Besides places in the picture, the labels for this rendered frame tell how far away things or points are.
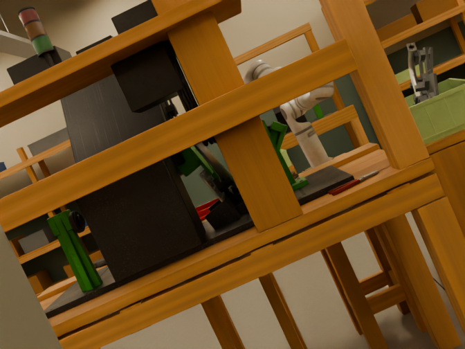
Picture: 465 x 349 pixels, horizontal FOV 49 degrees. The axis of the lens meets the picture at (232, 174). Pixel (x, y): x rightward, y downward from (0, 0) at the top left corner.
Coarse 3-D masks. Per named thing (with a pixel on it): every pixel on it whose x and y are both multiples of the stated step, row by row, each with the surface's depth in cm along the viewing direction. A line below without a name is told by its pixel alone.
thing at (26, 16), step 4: (24, 8) 145; (28, 8) 145; (32, 8) 146; (20, 12) 145; (24, 12) 145; (28, 12) 145; (32, 12) 145; (36, 12) 147; (20, 16) 145; (24, 16) 145; (28, 16) 145; (32, 16) 145; (36, 16) 146; (24, 20) 145; (28, 20) 145; (32, 20) 145; (36, 20) 146; (40, 20) 148; (24, 24) 146
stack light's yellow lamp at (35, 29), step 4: (28, 24) 145; (32, 24) 145; (36, 24) 145; (40, 24) 146; (28, 28) 145; (32, 28) 145; (36, 28) 145; (40, 28) 146; (28, 32) 146; (32, 32) 145; (36, 32) 145; (40, 32) 146; (44, 32) 147; (28, 36) 146; (32, 36) 145; (36, 36) 145; (40, 36) 146; (32, 40) 146
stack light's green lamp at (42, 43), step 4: (44, 36) 146; (36, 40) 145; (40, 40) 145; (44, 40) 146; (48, 40) 147; (36, 44) 146; (40, 44) 145; (44, 44) 146; (48, 44) 146; (36, 48) 146; (40, 48) 146; (44, 48) 146; (48, 48) 146; (52, 48) 147; (36, 52) 147; (40, 52) 146; (44, 52) 146; (48, 52) 147; (40, 56) 148
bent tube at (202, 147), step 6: (198, 144) 172; (198, 150) 173; (204, 150) 171; (204, 156) 172; (210, 156) 172; (210, 162) 172; (216, 162) 173; (216, 168) 174; (222, 168) 176; (222, 174) 178; (228, 174) 179; (234, 186) 186
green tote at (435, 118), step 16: (448, 80) 264; (464, 80) 220; (448, 96) 210; (464, 96) 208; (416, 112) 214; (432, 112) 212; (448, 112) 211; (464, 112) 209; (432, 128) 213; (448, 128) 212; (464, 128) 210
